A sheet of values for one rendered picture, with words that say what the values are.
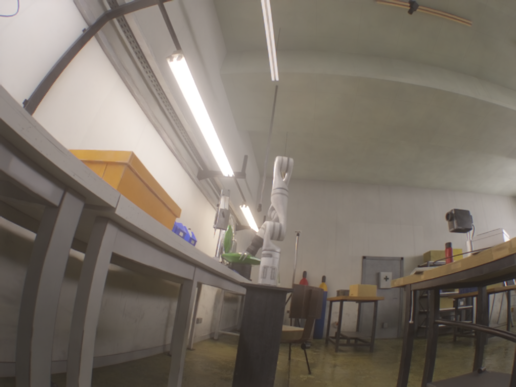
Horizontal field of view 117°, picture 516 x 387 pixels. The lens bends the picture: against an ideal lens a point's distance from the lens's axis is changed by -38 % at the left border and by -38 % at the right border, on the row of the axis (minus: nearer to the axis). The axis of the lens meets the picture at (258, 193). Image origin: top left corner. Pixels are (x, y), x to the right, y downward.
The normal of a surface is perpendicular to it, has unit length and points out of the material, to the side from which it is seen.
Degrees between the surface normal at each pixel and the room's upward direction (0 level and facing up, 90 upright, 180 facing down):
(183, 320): 90
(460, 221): 90
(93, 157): 90
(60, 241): 90
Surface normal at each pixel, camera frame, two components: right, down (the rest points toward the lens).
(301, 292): 0.44, -0.32
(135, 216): 0.98, 0.07
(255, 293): -0.01, -0.41
